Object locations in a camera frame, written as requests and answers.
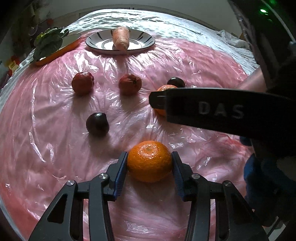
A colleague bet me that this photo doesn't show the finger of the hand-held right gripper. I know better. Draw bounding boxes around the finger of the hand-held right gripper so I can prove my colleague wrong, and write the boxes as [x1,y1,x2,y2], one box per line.
[149,87,296,139]

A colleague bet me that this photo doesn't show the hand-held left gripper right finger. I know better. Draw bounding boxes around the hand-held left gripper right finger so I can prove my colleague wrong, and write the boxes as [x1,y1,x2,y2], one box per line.
[171,152,269,241]

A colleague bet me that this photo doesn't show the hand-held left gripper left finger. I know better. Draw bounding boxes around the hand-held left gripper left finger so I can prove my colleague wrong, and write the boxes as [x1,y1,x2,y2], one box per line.
[28,152,128,241]

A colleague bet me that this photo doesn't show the mandarin orange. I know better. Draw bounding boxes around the mandarin orange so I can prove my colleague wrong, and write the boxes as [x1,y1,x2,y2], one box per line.
[127,140,173,183]
[154,85,178,116]

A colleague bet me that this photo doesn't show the dark purple plum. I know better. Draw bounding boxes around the dark purple plum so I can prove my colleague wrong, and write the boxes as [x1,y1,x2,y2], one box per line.
[167,77,186,88]
[86,112,110,137]

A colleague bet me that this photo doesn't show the red apple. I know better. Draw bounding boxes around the red apple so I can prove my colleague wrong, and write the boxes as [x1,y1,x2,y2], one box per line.
[119,73,142,95]
[71,71,95,96]

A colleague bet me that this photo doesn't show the person's right hand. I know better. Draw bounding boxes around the person's right hand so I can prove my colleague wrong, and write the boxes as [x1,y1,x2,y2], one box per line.
[244,155,296,227]

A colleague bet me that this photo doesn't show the white crumpled quilt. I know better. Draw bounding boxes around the white crumpled quilt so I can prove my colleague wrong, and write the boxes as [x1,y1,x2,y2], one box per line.
[217,29,249,48]

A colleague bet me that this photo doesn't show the pink plastic sheet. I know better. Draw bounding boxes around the pink plastic sheet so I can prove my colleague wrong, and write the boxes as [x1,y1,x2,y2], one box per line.
[0,28,255,241]

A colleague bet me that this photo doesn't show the striped white plate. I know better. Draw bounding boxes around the striped white plate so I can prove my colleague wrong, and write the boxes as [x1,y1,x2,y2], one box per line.
[85,29,155,55]

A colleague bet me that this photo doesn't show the carrot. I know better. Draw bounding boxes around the carrot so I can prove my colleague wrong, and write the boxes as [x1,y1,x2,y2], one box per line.
[112,26,130,51]

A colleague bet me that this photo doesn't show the orange plate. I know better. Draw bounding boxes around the orange plate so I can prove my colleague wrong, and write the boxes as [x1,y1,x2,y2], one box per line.
[35,33,82,66]

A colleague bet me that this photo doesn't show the green leafy vegetable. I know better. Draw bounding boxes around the green leafy vegetable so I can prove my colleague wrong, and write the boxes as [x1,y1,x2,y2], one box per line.
[33,27,70,61]

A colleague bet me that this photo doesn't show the yellow red carton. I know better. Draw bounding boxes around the yellow red carton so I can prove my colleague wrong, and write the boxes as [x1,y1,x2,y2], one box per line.
[6,54,20,75]

